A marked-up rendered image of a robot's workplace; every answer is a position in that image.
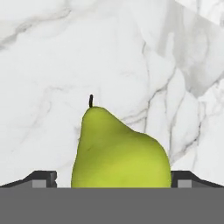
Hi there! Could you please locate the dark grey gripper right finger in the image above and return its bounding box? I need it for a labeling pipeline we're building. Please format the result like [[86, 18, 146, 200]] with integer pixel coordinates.
[[171, 170, 224, 189]]

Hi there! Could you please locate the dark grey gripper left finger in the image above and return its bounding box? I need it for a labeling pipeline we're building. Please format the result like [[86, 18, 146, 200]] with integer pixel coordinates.
[[0, 170, 58, 189]]

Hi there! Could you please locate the green pear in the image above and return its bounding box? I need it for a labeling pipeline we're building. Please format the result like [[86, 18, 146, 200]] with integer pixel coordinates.
[[70, 94, 172, 189]]

